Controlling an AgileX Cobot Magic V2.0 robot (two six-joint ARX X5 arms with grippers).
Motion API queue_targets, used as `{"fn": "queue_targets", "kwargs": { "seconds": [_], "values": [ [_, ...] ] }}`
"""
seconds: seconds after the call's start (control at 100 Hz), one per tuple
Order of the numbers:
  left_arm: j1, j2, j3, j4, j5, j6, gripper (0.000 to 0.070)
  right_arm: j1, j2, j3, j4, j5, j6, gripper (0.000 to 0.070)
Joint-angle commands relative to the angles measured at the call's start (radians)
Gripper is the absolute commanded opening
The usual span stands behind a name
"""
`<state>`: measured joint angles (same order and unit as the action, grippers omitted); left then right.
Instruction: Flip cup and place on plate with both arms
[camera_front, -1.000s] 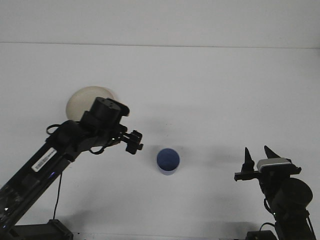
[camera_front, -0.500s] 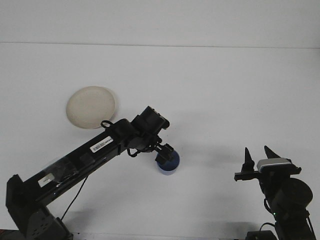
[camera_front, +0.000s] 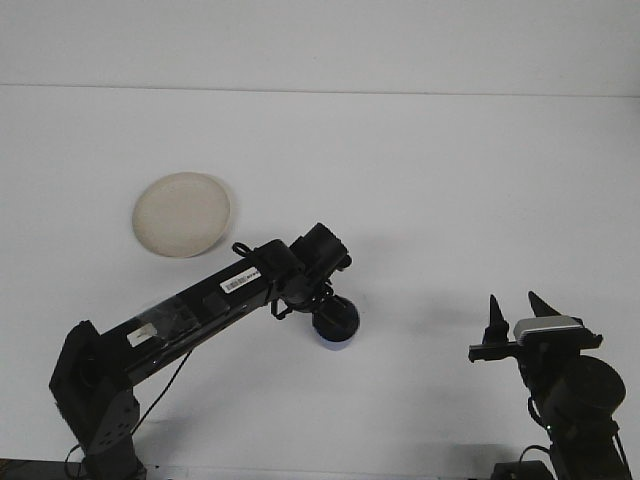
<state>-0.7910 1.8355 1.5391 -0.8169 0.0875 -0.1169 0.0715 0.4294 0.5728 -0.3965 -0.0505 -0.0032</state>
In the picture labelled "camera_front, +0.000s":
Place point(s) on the pale blue cup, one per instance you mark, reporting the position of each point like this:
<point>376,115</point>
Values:
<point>336,346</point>

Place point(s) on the pale round plate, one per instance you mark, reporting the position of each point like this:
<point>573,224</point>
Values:
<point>180,215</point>

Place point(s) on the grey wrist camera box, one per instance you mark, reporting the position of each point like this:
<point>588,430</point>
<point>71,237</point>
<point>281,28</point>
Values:
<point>547,327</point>

